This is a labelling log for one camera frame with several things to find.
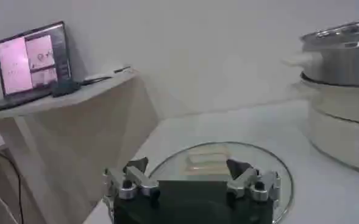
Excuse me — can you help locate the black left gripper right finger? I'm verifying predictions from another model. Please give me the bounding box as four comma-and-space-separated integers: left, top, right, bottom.
226, 158, 282, 202

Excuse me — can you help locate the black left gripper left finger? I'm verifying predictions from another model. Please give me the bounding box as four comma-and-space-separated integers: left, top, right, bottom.
102, 156, 160, 201

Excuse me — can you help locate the round glass lid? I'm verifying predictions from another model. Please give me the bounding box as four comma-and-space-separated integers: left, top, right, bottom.
148, 141, 294, 224

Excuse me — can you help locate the white side desk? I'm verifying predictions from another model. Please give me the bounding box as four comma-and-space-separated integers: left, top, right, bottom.
0, 68, 160, 224

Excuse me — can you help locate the white cooker base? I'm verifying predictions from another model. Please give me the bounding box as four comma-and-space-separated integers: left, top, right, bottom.
291, 79, 359, 175

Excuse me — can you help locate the black computer mouse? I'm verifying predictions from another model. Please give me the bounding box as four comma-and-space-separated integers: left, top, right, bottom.
51, 79, 82, 99

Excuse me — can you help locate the steel steamer pot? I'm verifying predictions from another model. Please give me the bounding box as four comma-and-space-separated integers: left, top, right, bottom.
284, 18, 359, 88

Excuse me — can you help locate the open black laptop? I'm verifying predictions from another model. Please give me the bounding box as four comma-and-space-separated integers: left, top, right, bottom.
0, 20, 73, 115

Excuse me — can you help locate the white lid handle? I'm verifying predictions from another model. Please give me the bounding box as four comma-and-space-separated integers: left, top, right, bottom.
179, 145, 232, 177

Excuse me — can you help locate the black adapter cable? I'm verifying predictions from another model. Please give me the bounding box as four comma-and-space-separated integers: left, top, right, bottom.
79, 75, 113, 86

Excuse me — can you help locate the black floor cable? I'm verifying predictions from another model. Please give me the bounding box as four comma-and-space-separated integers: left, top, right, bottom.
0, 151, 25, 224

